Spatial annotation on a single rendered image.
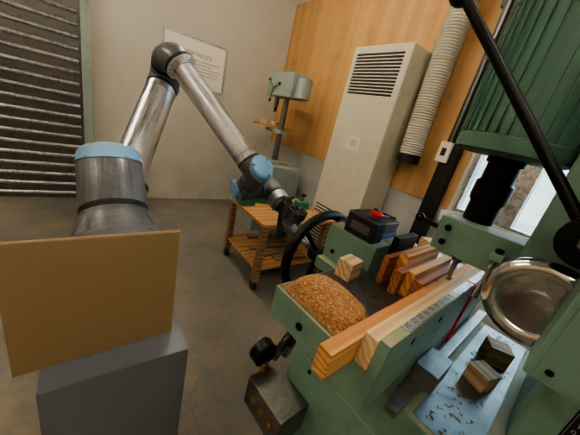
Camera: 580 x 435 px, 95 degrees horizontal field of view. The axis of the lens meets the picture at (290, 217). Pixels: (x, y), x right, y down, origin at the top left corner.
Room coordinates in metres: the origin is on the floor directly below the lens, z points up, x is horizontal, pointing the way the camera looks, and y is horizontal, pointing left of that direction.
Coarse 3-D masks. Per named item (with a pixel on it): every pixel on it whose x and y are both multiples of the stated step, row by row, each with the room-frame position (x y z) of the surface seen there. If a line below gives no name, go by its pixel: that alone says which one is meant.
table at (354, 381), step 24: (336, 264) 0.59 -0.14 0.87; (360, 288) 0.46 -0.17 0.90; (384, 288) 0.48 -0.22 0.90; (288, 312) 0.37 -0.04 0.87; (456, 312) 0.46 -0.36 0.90; (312, 336) 0.33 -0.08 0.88; (432, 336) 0.39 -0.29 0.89; (408, 360) 0.33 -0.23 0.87; (336, 384) 0.28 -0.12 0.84; (360, 384) 0.26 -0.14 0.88; (384, 384) 0.28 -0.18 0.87; (360, 408) 0.25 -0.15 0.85
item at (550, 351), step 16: (576, 288) 0.28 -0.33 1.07; (576, 304) 0.26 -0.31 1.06; (560, 320) 0.26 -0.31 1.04; (576, 320) 0.25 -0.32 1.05; (544, 336) 0.27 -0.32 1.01; (560, 336) 0.25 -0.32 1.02; (576, 336) 0.25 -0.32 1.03; (544, 352) 0.26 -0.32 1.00; (560, 352) 0.25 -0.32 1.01; (576, 352) 0.24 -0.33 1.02; (528, 368) 0.26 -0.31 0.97; (544, 368) 0.25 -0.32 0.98; (560, 368) 0.24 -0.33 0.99; (576, 368) 0.24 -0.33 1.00; (544, 384) 0.25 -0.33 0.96; (560, 384) 0.24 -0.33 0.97; (576, 384) 0.23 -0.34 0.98; (576, 400) 0.23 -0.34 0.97
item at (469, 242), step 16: (448, 224) 0.50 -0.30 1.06; (464, 224) 0.49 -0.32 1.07; (480, 224) 0.50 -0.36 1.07; (432, 240) 0.52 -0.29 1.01; (448, 240) 0.50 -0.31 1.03; (464, 240) 0.48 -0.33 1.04; (480, 240) 0.47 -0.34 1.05; (496, 240) 0.45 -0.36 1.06; (512, 240) 0.44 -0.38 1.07; (464, 256) 0.47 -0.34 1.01; (480, 256) 0.46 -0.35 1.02; (512, 256) 0.43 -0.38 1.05
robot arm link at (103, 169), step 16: (96, 144) 0.63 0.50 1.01; (112, 144) 0.65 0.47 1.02; (80, 160) 0.61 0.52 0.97; (96, 160) 0.60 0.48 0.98; (112, 160) 0.62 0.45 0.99; (128, 160) 0.65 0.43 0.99; (80, 176) 0.58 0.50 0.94; (96, 176) 0.58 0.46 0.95; (112, 176) 0.60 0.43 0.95; (128, 176) 0.62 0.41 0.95; (80, 192) 0.56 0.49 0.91; (96, 192) 0.56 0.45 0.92; (112, 192) 0.57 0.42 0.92; (128, 192) 0.59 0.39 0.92; (144, 192) 0.65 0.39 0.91
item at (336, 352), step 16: (432, 288) 0.45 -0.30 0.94; (400, 304) 0.37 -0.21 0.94; (368, 320) 0.31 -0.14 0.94; (336, 336) 0.27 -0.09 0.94; (352, 336) 0.27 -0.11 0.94; (320, 352) 0.24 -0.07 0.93; (336, 352) 0.24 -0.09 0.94; (352, 352) 0.27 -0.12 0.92; (320, 368) 0.24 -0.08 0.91; (336, 368) 0.25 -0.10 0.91
